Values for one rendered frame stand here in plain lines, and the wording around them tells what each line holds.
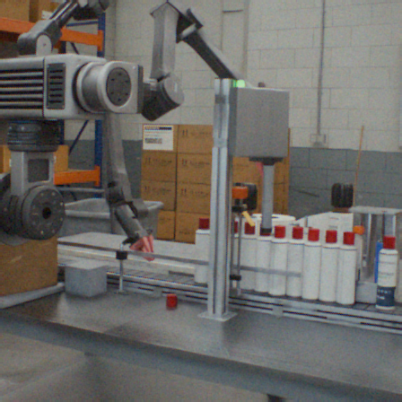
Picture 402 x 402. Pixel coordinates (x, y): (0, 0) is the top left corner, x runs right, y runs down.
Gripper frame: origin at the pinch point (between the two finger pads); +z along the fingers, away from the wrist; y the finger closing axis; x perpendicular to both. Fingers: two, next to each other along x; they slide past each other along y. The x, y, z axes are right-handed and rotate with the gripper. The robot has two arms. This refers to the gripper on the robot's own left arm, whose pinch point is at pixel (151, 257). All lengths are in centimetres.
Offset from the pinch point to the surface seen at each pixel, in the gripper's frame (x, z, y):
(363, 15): -52, -156, 457
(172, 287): -4.7, 12.8, -5.6
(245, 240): -32.8, 14.0, -1.9
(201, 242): -20.1, 6.6, -2.3
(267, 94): -67, -13, -10
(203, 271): -15.0, 14.0, -2.1
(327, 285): -47, 39, -2
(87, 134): 270, -260, 439
